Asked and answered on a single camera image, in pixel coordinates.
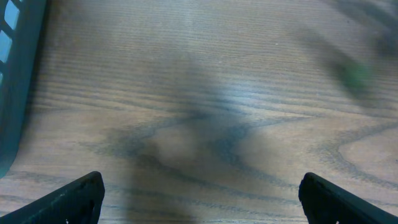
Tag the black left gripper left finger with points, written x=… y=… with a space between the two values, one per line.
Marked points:
x=78 y=202

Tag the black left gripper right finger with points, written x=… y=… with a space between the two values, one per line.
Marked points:
x=326 y=203

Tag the grey plastic mesh basket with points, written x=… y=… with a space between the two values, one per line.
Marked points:
x=21 y=27

